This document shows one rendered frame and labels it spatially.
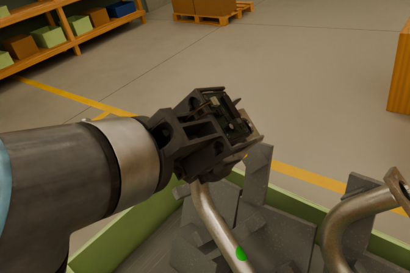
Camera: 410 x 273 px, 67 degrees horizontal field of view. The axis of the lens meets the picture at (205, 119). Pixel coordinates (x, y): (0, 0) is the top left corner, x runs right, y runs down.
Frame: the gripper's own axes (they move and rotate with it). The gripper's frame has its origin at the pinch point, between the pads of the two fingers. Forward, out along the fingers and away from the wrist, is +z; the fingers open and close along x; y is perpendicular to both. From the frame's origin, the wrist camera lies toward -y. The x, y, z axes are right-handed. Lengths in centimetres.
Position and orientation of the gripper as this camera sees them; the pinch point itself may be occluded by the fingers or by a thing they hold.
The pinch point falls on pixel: (235, 133)
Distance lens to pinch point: 44.0
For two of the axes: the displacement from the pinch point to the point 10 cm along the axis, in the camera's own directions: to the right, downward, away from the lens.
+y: 6.4, -5.2, -5.6
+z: 5.9, -1.2, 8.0
